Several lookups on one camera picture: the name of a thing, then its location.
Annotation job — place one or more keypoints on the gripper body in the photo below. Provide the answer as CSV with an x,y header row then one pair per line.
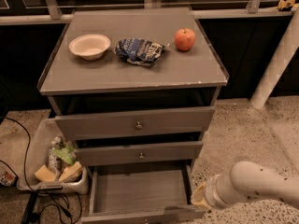
x,y
211,191

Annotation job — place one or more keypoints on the grey bottom drawer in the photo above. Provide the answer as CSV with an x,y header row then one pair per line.
x,y
142,193

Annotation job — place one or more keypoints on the grey drawer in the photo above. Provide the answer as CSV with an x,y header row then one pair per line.
x,y
96,156
142,193
135,123

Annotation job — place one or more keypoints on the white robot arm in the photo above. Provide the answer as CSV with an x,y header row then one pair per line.
x,y
246,182

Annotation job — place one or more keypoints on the grey middle drawer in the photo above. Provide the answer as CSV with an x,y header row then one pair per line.
x,y
96,156

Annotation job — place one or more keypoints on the grey drawer cabinet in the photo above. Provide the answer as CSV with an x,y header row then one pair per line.
x,y
179,79

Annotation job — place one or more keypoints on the grey top drawer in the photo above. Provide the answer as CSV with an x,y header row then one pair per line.
x,y
135,123

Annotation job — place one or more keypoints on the yellow sponge right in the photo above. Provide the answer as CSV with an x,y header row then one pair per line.
x,y
71,173

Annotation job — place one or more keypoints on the yellow sponge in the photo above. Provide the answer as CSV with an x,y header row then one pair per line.
x,y
45,174
71,173

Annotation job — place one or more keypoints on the green snack packet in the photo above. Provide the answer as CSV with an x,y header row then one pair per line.
x,y
66,154

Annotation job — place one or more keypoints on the clear plastic bottle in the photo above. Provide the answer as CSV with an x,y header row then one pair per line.
x,y
53,159

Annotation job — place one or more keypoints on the clear plastic bin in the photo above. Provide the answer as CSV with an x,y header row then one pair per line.
x,y
37,156

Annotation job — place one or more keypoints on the yellow sponge left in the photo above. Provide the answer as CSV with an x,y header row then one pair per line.
x,y
45,174

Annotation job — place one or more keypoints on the blue crumpled chip bag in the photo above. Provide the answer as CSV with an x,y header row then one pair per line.
x,y
139,52

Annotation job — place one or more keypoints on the red apple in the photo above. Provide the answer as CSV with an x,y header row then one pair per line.
x,y
185,39

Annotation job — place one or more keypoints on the white paper bowl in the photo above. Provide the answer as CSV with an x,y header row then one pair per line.
x,y
90,47

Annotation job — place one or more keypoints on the small red white box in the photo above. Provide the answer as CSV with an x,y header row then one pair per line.
x,y
7,178

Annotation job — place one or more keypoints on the yellow object on ledge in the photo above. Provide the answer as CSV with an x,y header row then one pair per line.
x,y
287,5

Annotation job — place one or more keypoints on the white diagonal post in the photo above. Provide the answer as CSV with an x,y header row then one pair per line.
x,y
283,54

